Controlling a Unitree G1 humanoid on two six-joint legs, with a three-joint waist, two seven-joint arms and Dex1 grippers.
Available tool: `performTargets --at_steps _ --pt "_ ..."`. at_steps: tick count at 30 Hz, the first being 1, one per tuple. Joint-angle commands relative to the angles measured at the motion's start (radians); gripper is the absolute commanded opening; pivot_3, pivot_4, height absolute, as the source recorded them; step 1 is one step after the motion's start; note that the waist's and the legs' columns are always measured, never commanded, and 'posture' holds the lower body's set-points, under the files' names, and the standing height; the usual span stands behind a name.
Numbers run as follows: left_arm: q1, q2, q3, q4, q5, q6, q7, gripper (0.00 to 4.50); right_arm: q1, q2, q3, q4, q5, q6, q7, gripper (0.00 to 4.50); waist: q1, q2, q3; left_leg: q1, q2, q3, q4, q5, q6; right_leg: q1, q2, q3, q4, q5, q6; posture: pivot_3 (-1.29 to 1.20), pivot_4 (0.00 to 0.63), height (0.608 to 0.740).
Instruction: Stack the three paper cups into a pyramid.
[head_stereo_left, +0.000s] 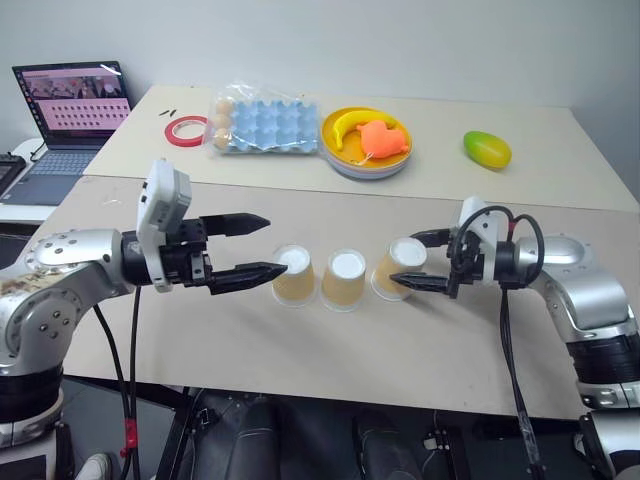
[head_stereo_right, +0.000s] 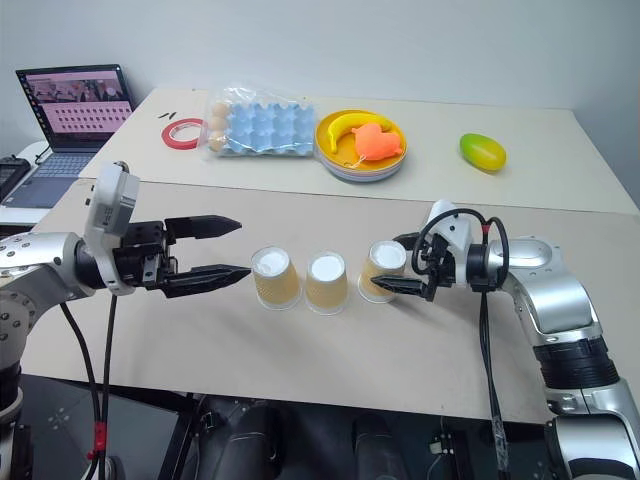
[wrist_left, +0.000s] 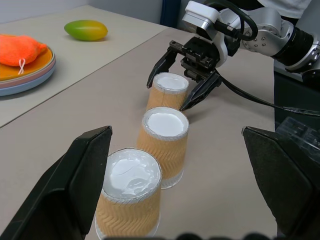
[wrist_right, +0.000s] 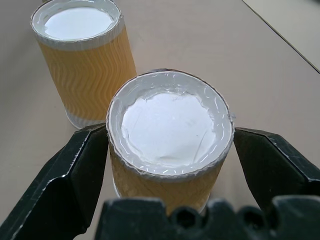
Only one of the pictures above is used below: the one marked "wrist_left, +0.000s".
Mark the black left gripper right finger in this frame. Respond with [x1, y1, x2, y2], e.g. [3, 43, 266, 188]
[241, 125, 320, 240]

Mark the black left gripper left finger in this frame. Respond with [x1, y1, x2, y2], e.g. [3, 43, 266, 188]
[0, 125, 113, 240]

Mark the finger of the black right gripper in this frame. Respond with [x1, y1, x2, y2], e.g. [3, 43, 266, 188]
[146, 47, 181, 89]
[179, 71, 222, 112]

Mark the brown ribbed paper cup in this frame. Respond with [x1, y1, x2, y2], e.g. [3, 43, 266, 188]
[94, 147, 163, 240]
[136, 106, 190, 190]
[146, 72, 190, 113]

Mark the clear plastic box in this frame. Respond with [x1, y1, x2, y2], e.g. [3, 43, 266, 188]
[274, 116, 320, 161]

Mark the green yellow toy mango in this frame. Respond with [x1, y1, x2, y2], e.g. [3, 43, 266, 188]
[63, 19, 109, 42]

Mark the dark blue panel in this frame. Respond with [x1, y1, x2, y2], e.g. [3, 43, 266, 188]
[273, 58, 320, 132]

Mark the white garment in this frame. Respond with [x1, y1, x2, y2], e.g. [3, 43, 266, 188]
[258, 0, 320, 20]

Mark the light blue plate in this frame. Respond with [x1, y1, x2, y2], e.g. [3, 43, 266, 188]
[0, 62, 57, 97]

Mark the pink plate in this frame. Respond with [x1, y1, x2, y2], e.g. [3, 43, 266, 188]
[0, 55, 56, 88]

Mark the orange plate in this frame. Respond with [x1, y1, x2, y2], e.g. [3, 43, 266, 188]
[0, 44, 55, 82]

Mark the orange plush toy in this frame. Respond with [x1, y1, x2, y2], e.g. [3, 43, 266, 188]
[0, 34, 48, 75]

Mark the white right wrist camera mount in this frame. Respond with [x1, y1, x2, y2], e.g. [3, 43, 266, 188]
[181, 0, 230, 69]

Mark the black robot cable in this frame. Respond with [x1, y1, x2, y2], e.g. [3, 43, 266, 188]
[215, 71, 320, 116]
[203, 0, 259, 41]

